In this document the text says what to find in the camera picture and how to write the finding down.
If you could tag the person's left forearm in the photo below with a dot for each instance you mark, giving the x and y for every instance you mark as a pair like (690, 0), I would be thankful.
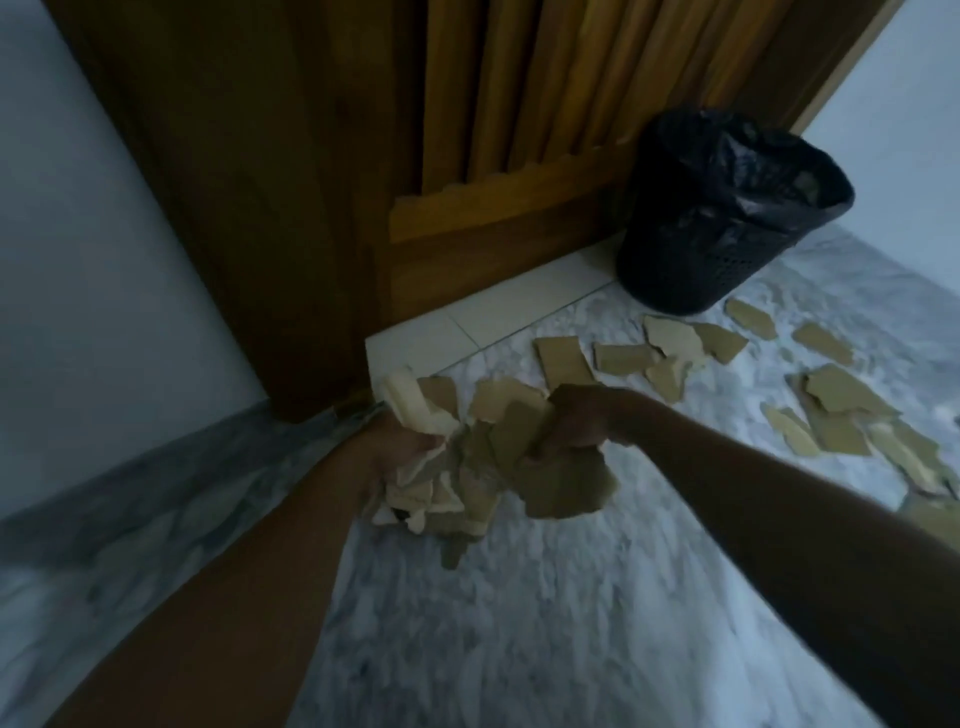
(225, 615)

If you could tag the torn brown paper piece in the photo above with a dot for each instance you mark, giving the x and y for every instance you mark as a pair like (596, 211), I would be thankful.
(570, 487)
(420, 495)

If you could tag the person's right hand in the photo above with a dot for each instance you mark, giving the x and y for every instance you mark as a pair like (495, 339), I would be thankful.
(585, 416)

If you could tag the black bin with liner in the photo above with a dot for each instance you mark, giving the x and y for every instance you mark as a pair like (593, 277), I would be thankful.
(690, 262)

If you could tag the person's right forearm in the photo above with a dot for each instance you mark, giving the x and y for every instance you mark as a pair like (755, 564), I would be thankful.
(810, 555)

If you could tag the scatter of brown paper pieces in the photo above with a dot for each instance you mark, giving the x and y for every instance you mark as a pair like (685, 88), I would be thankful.
(836, 390)

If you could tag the person's left hand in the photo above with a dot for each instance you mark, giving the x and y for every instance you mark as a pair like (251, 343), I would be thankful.
(390, 450)

